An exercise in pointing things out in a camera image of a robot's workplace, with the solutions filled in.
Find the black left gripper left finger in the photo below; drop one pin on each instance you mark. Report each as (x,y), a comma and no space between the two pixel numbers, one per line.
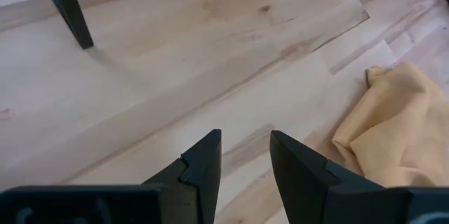
(201,175)

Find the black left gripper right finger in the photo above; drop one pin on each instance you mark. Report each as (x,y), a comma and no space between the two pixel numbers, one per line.
(301,178)

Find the yellow cloth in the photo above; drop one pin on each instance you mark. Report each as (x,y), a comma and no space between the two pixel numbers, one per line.
(400,129)

